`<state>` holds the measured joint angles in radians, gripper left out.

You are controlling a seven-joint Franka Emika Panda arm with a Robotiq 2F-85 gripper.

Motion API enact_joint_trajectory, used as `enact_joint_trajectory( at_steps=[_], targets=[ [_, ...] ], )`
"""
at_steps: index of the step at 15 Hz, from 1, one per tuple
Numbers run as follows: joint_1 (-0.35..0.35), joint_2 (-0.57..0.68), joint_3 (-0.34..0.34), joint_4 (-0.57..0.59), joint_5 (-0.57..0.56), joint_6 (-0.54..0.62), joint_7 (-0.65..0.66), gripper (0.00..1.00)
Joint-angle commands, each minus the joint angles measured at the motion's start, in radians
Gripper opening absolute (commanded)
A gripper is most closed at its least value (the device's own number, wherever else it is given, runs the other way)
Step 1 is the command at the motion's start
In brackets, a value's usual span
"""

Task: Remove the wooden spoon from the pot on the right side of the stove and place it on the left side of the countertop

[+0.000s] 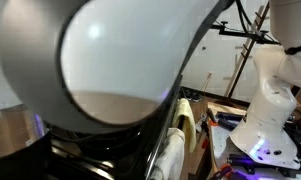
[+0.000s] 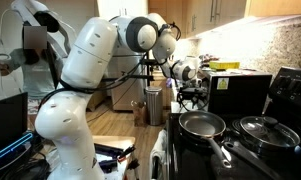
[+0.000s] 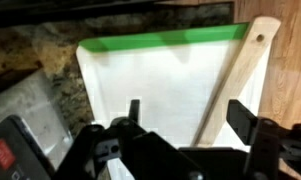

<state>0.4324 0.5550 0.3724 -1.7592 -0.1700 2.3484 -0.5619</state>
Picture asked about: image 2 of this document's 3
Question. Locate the steel trash can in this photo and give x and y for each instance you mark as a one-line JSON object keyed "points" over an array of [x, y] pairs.
{"points": [[154, 106]]}

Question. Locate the black frying pan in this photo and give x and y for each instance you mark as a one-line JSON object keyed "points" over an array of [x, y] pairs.
{"points": [[200, 125]]}

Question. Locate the wooden side cabinet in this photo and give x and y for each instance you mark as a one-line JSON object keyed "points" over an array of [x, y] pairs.
{"points": [[96, 100]]}

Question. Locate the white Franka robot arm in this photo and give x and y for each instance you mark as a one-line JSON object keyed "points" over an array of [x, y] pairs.
{"points": [[86, 56]]}

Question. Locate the black microwave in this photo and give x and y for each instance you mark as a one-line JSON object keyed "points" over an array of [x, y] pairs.
{"points": [[243, 96]]}

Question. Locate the yellow box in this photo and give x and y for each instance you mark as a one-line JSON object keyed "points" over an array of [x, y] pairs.
{"points": [[223, 65]]}

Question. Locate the steel pot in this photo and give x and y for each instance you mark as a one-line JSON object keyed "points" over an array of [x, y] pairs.
{"points": [[256, 150]]}

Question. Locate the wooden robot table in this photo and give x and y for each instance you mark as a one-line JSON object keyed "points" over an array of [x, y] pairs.
{"points": [[113, 140]]}

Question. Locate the stainless steel refrigerator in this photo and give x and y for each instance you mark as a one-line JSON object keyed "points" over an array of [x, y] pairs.
{"points": [[126, 96]]}

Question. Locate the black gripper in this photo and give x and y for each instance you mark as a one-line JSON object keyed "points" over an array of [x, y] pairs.
{"points": [[196, 90]]}

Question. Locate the person in grey shirt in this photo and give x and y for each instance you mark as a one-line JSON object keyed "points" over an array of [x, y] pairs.
{"points": [[40, 80]]}

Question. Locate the dark blue black tool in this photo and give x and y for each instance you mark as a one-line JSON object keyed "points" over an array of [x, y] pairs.
{"points": [[106, 165]]}

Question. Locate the white boom with black joint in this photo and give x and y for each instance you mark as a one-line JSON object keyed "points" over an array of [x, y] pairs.
{"points": [[23, 6]]}

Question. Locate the black electric stove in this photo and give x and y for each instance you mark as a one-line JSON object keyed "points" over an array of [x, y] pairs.
{"points": [[290, 90]]}

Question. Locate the black monitor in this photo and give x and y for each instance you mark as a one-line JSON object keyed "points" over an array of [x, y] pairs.
{"points": [[6, 116]]}

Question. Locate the white cutting board green edge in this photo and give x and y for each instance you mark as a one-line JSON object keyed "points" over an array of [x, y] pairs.
{"points": [[178, 108]]}

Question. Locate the small brown floor item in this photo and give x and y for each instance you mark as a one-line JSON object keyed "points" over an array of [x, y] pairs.
{"points": [[140, 113]]}

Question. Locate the black box with blue light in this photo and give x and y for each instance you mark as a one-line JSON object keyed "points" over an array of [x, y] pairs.
{"points": [[10, 155]]}

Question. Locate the white towel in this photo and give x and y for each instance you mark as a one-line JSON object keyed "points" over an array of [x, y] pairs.
{"points": [[159, 146]]}

